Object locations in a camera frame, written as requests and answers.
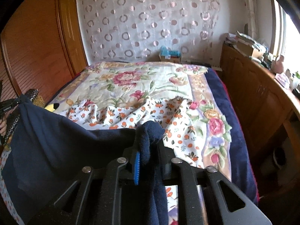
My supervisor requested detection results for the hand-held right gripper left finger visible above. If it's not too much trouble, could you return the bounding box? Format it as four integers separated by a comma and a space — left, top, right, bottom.
26, 143, 141, 225

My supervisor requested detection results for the wooden louvered wardrobe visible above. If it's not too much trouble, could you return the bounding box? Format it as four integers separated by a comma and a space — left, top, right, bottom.
0, 0, 88, 113

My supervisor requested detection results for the pile of papers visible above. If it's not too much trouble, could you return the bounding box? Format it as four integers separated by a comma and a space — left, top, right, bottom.
224, 30, 270, 59

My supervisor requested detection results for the navy printed t-shirt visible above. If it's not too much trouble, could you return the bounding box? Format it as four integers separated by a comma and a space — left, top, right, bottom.
1, 94, 169, 225

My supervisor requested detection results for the tissue pack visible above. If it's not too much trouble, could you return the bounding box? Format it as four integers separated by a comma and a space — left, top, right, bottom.
275, 73, 291, 88

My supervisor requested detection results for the cardboard box with blue items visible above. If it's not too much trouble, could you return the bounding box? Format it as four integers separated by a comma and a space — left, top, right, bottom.
159, 46, 182, 64

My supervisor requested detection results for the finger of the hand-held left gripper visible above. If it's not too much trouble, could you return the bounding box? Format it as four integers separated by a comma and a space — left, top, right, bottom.
0, 98, 23, 113

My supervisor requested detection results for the person's left hand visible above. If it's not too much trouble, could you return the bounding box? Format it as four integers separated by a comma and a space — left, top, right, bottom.
0, 117, 8, 137

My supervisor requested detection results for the brown cardboard box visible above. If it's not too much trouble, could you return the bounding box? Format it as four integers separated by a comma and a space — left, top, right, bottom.
237, 41, 257, 57

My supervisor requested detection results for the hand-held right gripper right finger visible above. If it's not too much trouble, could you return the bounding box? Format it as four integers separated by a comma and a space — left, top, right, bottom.
157, 143, 272, 225

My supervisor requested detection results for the pink figurine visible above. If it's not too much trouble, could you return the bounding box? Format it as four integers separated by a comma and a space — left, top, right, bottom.
272, 55, 285, 74

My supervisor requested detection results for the orange fruit print sheet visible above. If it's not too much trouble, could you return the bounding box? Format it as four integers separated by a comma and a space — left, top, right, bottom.
0, 96, 207, 225

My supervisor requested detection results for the floral blanket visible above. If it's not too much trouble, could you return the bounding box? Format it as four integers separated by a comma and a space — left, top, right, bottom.
43, 61, 258, 200

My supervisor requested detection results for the long wooden cabinet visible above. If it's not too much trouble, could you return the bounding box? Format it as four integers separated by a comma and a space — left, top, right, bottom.
220, 43, 300, 193

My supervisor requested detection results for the window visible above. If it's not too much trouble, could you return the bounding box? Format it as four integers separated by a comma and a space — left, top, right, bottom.
269, 0, 300, 92

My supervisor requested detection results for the yellow plush toy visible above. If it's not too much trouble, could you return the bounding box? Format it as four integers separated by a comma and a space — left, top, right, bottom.
43, 103, 60, 112

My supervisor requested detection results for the sheer circle patterned wall curtain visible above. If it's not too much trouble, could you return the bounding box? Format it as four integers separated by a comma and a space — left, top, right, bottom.
78, 0, 221, 64

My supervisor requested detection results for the black circle patterned cloth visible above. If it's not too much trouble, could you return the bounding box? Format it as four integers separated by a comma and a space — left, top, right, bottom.
3, 88, 40, 143

